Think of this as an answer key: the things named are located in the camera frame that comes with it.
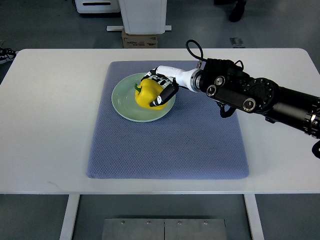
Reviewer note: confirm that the cardboard box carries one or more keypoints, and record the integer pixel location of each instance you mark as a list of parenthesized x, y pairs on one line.
[(139, 41)]

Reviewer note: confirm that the left white table leg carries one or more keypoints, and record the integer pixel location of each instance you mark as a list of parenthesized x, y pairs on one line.
[(70, 215)]

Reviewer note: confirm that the white cabinet with slot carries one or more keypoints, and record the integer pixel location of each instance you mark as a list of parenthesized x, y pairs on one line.
[(97, 6)]

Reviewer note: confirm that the right white table leg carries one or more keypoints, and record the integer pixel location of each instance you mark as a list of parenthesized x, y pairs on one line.
[(253, 215)]

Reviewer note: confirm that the blue textured mat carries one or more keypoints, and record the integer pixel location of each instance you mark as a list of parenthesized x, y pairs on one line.
[(191, 142)]

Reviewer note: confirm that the yellow bell pepper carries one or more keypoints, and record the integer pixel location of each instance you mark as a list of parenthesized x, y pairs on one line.
[(146, 92)]

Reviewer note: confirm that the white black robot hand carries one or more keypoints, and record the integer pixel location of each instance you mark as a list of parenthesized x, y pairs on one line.
[(175, 78)]

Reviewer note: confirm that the grey floor plate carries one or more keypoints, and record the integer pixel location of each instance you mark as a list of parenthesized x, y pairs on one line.
[(236, 41)]

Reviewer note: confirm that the white machine base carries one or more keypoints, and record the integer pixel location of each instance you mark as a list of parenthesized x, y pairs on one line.
[(142, 17)]

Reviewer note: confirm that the metal base plate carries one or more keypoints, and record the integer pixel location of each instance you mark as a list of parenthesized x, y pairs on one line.
[(163, 229)]

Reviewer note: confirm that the black shoe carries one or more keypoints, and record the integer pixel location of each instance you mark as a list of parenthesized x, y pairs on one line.
[(238, 11)]

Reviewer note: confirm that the black white sneaker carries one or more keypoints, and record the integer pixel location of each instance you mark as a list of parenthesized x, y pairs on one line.
[(7, 55)]

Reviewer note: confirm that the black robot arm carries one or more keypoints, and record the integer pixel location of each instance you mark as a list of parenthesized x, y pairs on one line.
[(226, 82)]

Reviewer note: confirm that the white table leg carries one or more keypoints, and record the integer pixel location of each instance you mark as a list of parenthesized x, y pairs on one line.
[(70, 215), (253, 215)]

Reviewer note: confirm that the light green plate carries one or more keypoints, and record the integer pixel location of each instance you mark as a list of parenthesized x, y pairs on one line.
[(123, 101)]

